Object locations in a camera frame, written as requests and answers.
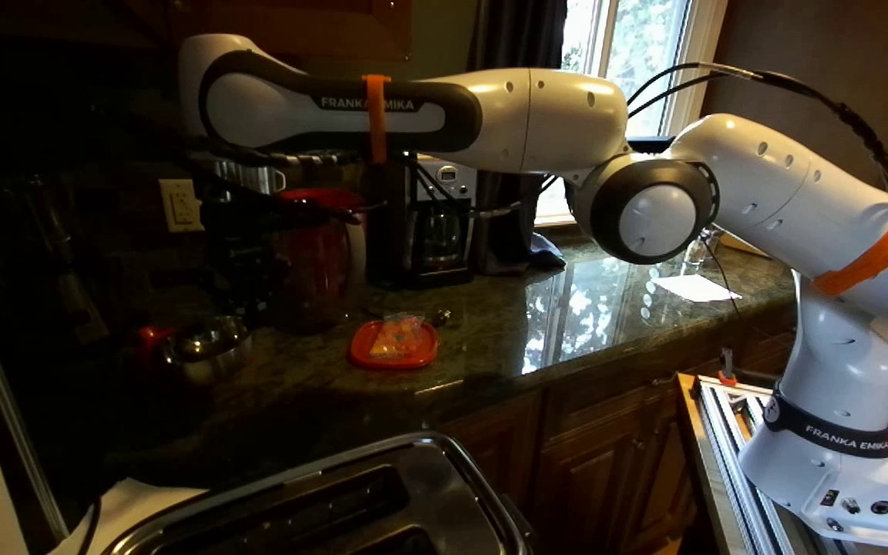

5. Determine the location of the wooden upper cabinet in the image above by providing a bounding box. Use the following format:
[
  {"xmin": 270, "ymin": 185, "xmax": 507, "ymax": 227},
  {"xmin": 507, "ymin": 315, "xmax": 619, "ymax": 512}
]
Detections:
[{"xmin": 0, "ymin": 0, "xmax": 413, "ymax": 61}]

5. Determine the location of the white framed window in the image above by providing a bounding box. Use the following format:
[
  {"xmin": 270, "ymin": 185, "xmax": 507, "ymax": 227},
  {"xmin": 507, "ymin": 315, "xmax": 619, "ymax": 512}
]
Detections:
[{"xmin": 532, "ymin": 0, "xmax": 729, "ymax": 226}]

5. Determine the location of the white wall outlet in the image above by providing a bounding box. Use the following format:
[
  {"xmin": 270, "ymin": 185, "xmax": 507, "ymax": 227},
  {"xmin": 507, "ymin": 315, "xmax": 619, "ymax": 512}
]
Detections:
[{"xmin": 157, "ymin": 176, "xmax": 206, "ymax": 239}]

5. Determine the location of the orange plate with food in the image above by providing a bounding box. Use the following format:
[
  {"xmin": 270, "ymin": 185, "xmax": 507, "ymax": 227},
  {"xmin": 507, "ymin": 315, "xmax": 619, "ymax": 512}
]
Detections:
[{"xmin": 346, "ymin": 313, "xmax": 443, "ymax": 374}]

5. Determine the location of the silver black coffee maker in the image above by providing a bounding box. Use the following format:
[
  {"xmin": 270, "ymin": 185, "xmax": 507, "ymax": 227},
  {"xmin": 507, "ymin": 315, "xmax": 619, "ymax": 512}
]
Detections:
[{"xmin": 356, "ymin": 150, "xmax": 482, "ymax": 291}]

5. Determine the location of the chrome black toaster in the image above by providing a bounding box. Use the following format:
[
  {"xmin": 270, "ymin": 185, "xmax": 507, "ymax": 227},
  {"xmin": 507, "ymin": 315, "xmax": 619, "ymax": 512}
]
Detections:
[{"xmin": 103, "ymin": 429, "xmax": 536, "ymax": 555}]

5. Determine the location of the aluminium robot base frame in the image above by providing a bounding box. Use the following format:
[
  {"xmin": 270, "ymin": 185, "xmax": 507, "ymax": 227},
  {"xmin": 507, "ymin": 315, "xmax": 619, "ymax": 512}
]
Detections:
[{"xmin": 671, "ymin": 371, "xmax": 810, "ymax": 555}]

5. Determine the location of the wooden base cabinet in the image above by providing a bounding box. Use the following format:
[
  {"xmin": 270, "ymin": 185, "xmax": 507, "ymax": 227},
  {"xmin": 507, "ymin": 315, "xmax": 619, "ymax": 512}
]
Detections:
[{"xmin": 425, "ymin": 326, "xmax": 797, "ymax": 555}]

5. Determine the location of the white paper sheet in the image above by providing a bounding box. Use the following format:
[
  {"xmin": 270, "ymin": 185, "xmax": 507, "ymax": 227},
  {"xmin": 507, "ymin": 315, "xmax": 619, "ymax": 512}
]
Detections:
[{"xmin": 50, "ymin": 475, "xmax": 211, "ymax": 555}]

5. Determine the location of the red plastic pitcher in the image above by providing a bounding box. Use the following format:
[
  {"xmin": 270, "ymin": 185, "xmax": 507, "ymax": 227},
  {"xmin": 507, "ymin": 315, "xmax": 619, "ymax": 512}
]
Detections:
[{"xmin": 268, "ymin": 185, "xmax": 370, "ymax": 335}]

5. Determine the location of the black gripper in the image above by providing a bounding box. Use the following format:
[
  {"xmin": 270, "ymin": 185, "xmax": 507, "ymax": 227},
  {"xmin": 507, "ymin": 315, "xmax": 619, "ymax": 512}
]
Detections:
[{"xmin": 195, "ymin": 185, "xmax": 291, "ymax": 272}]

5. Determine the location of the silver metal bowl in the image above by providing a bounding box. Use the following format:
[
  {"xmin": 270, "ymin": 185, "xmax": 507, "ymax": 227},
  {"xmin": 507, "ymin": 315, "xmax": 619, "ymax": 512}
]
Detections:
[{"xmin": 157, "ymin": 313, "xmax": 252, "ymax": 386}]

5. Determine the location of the orange upper arm strap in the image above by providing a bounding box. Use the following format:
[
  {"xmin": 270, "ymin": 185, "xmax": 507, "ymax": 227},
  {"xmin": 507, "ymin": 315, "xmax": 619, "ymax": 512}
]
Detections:
[{"xmin": 807, "ymin": 192, "xmax": 888, "ymax": 302}]

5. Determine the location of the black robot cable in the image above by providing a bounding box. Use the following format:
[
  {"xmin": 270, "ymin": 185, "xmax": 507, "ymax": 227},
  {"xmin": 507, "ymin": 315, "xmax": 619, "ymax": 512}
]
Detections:
[{"xmin": 619, "ymin": 58, "xmax": 888, "ymax": 206}]

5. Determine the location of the dark curtain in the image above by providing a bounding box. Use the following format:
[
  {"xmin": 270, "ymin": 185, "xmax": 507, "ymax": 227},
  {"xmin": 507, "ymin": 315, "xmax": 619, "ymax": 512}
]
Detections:
[{"xmin": 465, "ymin": 0, "xmax": 569, "ymax": 278}]

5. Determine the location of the orange forearm strap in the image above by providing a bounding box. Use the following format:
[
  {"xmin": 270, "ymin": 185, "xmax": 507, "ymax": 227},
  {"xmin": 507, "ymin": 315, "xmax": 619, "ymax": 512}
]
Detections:
[{"xmin": 356, "ymin": 70, "xmax": 395, "ymax": 170}]

